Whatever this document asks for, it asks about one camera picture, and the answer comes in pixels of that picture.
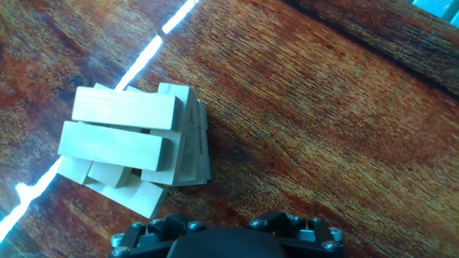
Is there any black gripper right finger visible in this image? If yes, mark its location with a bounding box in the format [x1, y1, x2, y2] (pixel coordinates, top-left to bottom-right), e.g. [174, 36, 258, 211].
[246, 210, 345, 258]

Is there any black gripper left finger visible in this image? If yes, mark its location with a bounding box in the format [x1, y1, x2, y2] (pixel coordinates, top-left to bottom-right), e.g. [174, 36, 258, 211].
[108, 214, 207, 258]

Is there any wooden Jenga block tower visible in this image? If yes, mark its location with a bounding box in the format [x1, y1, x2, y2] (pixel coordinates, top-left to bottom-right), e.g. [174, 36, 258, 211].
[57, 82, 212, 219]

